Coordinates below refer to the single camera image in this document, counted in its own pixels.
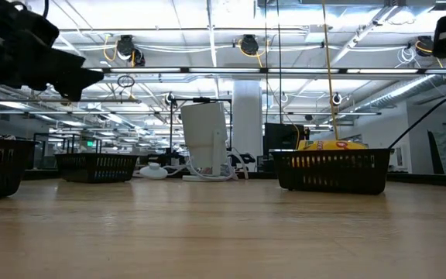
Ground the yellow green crayon box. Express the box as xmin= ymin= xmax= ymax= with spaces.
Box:
xmin=296 ymin=139 xmax=370 ymax=152

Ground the long ceiling strip light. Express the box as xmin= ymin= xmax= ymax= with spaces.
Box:
xmin=87 ymin=66 xmax=446 ymax=75

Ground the white square column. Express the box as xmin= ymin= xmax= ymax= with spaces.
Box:
xmin=232 ymin=80 xmax=263 ymax=164

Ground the black coiled cable loop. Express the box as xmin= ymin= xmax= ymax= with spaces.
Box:
xmin=116 ymin=74 xmax=136 ymax=89

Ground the black ceiling cable reel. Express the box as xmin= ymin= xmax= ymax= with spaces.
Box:
xmin=239 ymin=33 xmax=261 ymax=57
xmin=415 ymin=34 xmax=440 ymax=57
xmin=116 ymin=34 xmax=146 ymax=67

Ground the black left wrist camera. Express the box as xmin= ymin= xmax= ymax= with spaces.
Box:
xmin=16 ymin=8 xmax=60 ymax=50

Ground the white lamp cable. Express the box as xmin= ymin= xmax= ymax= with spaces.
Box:
xmin=166 ymin=148 xmax=249 ymax=182

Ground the black hanging cable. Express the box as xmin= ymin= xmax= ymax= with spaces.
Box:
xmin=263 ymin=0 xmax=269 ymax=125
xmin=276 ymin=0 xmax=284 ymax=125

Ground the yellow hanging cable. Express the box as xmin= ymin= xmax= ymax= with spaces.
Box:
xmin=321 ymin=0 xmax=343 ymax=141

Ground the silver ventilation duct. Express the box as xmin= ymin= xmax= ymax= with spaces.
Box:
xmin=356 ymin=73 xmax=446 ymax=112

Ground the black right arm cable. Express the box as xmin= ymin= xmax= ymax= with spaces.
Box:
xmin=388 ymin=85 xmax=446 ymax=150

